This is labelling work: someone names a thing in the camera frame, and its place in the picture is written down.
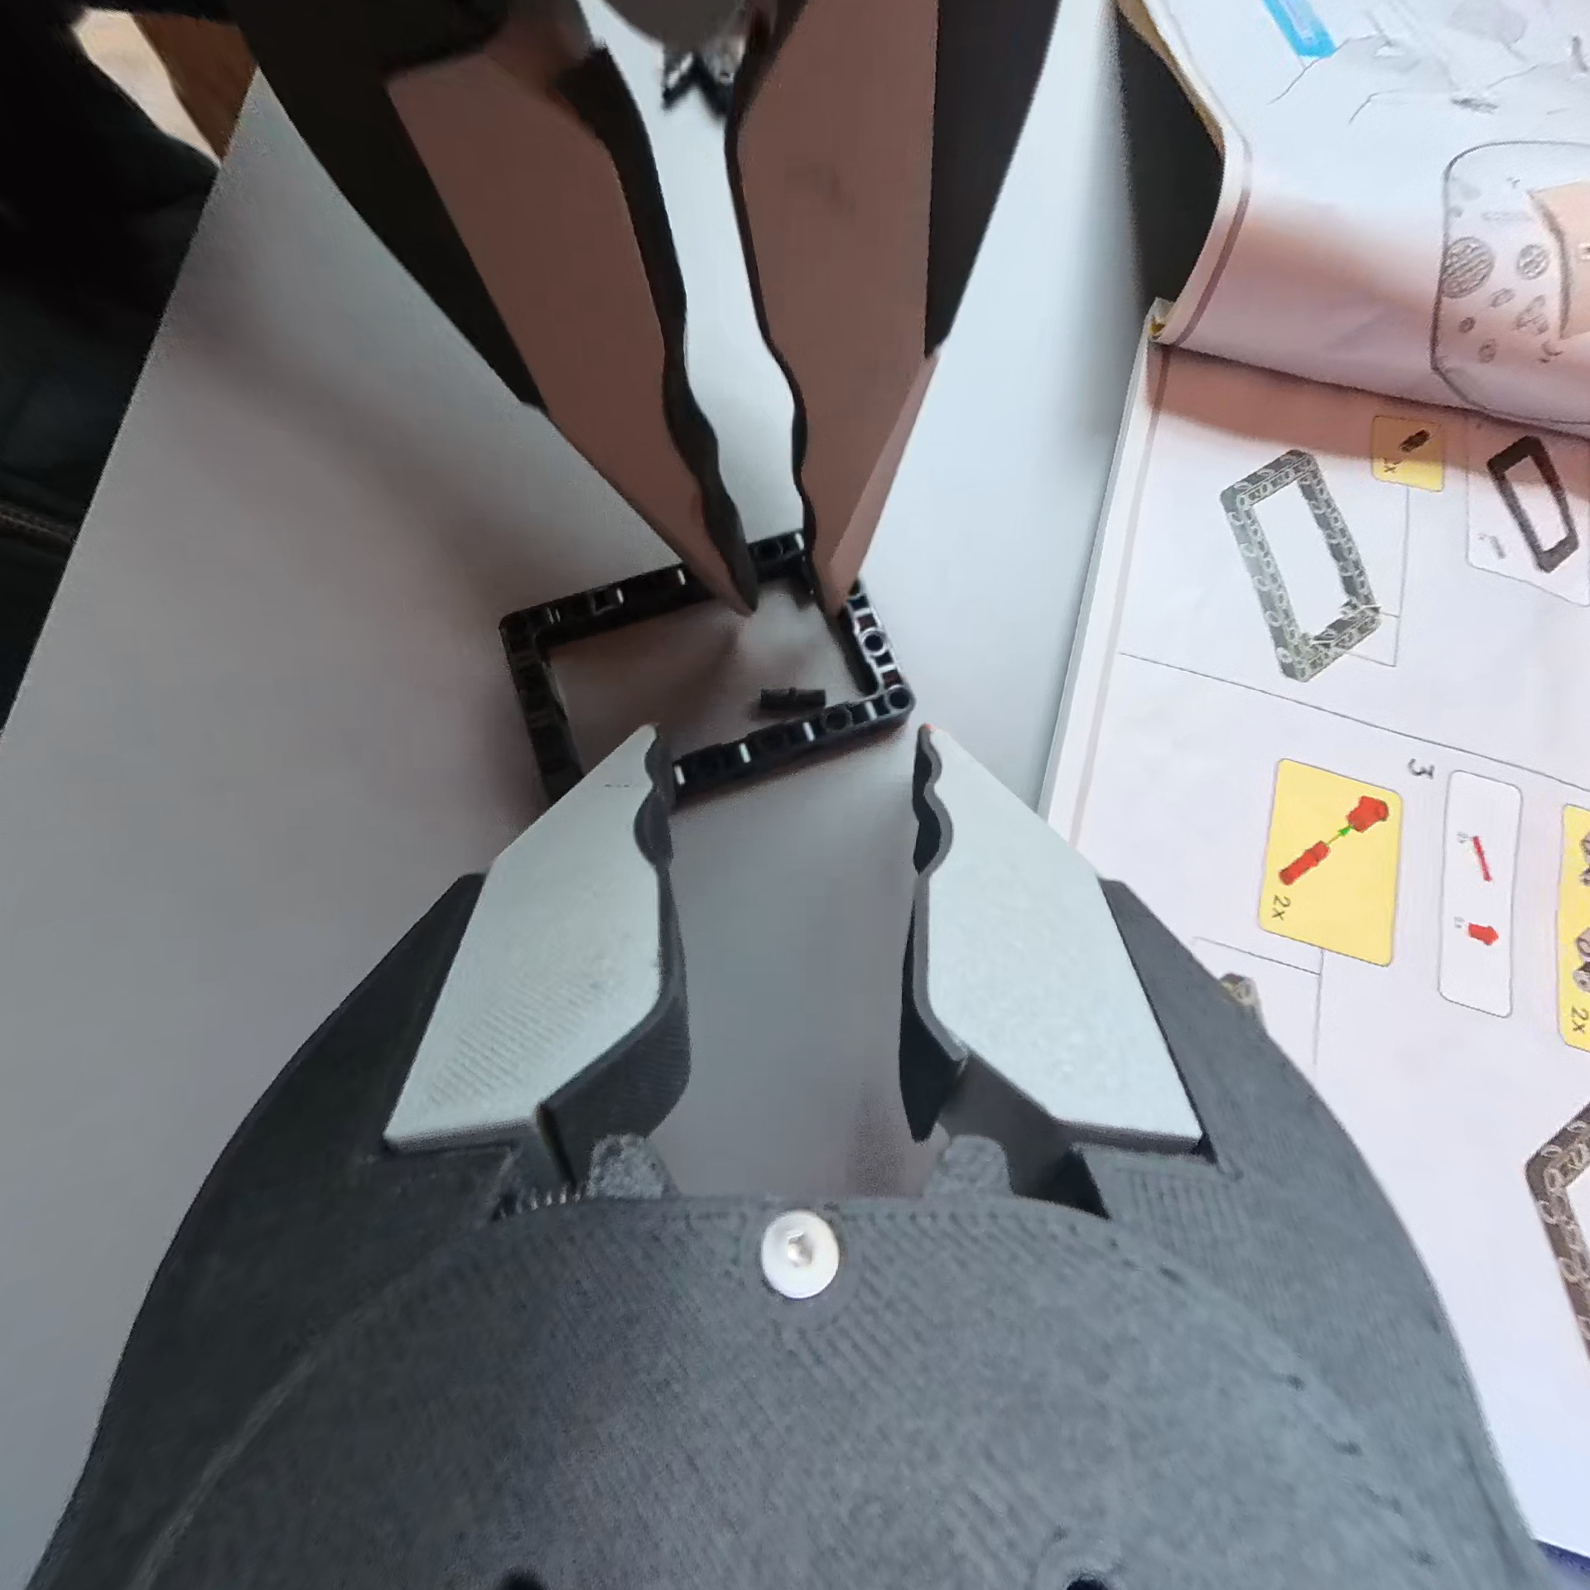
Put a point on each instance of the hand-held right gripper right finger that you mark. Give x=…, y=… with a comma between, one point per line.
x=1043, y=995

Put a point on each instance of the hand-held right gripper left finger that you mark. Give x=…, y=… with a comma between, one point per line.
x=547, y=982

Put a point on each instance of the black rectangular lego frame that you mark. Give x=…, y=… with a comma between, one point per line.
x=876, y=660

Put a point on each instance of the black zippered bag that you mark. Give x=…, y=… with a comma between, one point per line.
x=74, y=311

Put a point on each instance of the small black lego parts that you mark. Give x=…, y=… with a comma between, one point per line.
x=695, y=82

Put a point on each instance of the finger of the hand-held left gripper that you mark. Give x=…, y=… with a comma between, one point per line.
x=558, y=287
x=844, y=287

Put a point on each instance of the lego instruction booklet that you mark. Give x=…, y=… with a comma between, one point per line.
x=1242, y=807

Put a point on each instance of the small black lego pin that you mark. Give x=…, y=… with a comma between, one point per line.
x=791, y=699

